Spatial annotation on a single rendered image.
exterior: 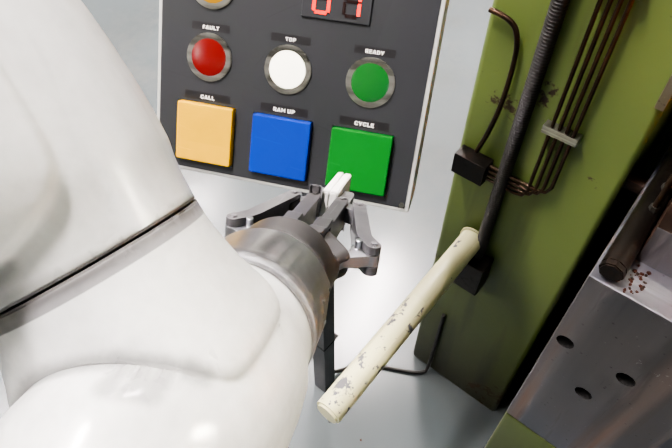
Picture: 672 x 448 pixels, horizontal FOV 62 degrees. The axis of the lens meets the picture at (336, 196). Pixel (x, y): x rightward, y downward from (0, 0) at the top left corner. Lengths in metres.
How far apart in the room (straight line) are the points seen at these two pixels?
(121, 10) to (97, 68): 2.89
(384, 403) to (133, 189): 1.41
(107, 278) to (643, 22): 0.68
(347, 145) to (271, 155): 0.10
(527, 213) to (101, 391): 0.88
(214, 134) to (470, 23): 2.29
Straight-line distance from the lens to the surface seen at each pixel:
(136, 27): 2.97
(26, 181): 0.22
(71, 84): 0.23
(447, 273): 1.04
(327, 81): 0.68
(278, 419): 0.25
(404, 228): 1.91
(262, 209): 0.48
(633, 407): 0.93
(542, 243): 1.06
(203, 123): 0.73
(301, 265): 0.33
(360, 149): 0.67
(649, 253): 0.78
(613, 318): 0.79
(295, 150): 0.69
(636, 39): 0.79
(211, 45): 0.72
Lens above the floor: 1.49
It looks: 49 degrees down
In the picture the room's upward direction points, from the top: straight up
